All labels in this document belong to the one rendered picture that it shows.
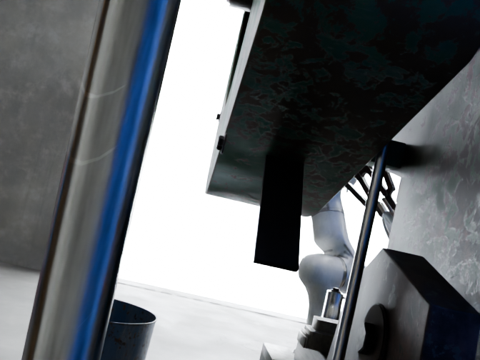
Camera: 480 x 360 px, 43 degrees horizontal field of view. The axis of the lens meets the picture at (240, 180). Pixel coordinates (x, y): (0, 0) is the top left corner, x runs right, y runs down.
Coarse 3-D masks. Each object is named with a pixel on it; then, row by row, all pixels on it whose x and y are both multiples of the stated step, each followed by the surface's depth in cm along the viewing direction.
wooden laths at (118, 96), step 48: (144, 0) 14; (96, 48) 15; (144, 48) 15; (96, 96) 15; (144, 96) 15; (96, 144) 15; (144, 144) 15; (96, 192) 15; (48, 240) 15; (96, 240) 15; (48, 288) 15; (96, 288) 15; (48, 336) 15; (96, 336) 15
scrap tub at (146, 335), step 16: (128, 304) 229; (112, 320) 229; (128, 320) 228; (144, 320) 223; (112, 336) 192; (128, 336) 195; (144, 336) 202; (112, 352) 192; (128, 352) 196; (144, 352) 205
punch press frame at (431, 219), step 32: (448, 96) 80; (416, 128) 89; (448, 128) 77; (416, 160) 86; (448, 160) 75; (416, 192) 83; (448, 192) 73; (416, 224) 80; (448, 224) 71; (448, 256) 69
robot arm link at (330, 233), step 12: (312, 216) 196; (324, 216) 192; (336, 216) 192; (312, 228) 196; (324, 228) 190; (336, 228) 190; (324, 240) 191; (336, 240) 190; (348, 240) 190; (324, 252) 195; (336, 252) 191; (348, 252) 189; (348, 264) 186; (348, 276) 184
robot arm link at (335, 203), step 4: (352, 180) 192; (356, 180) 194; (352, 184) 193; (340, 192) 196; (336, 196) 195; (340, 196) 197; (332, 200) 195; (336, 200) 195; (340, 200) 197; (328, 204) 194; (332, 204) 194; (336, 204) 195; (340, 204) 196; (324, 208) 194; (328, 208) 193; (332, 208) 193; (336, 208) 194; (340, 208) 195
